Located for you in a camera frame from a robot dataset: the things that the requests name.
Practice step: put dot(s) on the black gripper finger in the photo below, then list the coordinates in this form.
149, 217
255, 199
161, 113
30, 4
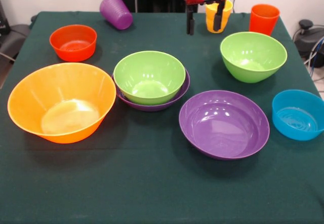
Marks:
190, 24
218, 21

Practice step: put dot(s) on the large orange bowl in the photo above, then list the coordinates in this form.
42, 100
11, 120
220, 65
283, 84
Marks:
33, 95

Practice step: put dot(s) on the green bowl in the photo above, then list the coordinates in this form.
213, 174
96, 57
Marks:
149, 69
253, 54

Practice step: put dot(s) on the yellow cup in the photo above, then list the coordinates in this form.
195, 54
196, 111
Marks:
209, 11
209, 28

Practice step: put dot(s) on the purple bowl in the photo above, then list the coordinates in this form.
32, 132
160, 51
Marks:
222, 128
152, 108

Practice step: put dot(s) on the small red bowl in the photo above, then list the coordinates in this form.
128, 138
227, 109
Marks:
73, 49

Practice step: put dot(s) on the red orange cup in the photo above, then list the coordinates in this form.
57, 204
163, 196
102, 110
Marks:
263, 24

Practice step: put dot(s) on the dark green tablecloth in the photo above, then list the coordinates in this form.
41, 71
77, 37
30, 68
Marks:
157, 183

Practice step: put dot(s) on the small blue bowl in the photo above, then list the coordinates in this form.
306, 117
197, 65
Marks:
296, 128

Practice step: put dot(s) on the black device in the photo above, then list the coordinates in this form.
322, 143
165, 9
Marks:
3, 19

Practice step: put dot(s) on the purple cup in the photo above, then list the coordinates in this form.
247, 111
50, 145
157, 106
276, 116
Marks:
116, 12

